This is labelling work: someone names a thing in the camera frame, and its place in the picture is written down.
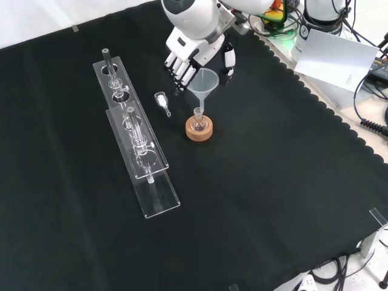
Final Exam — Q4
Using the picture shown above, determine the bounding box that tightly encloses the clear plastic funnel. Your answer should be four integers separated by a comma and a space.
184, 68, 220, 115

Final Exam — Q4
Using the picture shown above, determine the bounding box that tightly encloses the black bench cloth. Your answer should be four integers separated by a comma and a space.
0, 0, 388, 291

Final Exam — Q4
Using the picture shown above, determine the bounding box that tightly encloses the clear bench edge bracket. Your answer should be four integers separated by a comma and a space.
360, 207, 388, 258

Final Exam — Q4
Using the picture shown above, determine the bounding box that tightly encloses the yellow stop button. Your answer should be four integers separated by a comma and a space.
261, 0, 289, 27

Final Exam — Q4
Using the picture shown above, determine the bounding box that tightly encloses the black coiled cable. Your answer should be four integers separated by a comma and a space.
353, 74, 388, 136

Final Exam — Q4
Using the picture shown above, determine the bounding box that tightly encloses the black power adapter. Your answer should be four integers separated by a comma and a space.
368, 56, 388, 80

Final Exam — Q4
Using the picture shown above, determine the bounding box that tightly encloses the clear weighing funnel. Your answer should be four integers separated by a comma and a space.
153, 92, 172, 118

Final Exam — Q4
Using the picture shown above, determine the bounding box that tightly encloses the small glass round-bottom flask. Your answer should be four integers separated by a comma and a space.
190, 107, 209, 133

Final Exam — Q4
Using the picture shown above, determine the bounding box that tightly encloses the cork ring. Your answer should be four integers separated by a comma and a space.
185, 116, 215, 142

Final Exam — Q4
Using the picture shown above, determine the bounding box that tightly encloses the grey wrist mount with camera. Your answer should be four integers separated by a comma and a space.
218, 4, 251, 35

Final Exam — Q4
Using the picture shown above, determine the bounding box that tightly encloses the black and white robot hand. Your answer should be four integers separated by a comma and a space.
163, 28, 237, 96

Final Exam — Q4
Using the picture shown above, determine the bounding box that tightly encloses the white power strip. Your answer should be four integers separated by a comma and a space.
290, 272, 318, 291

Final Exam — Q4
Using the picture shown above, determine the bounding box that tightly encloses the clear acrylic funnel stand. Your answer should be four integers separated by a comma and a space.
92, 47, 182, 219

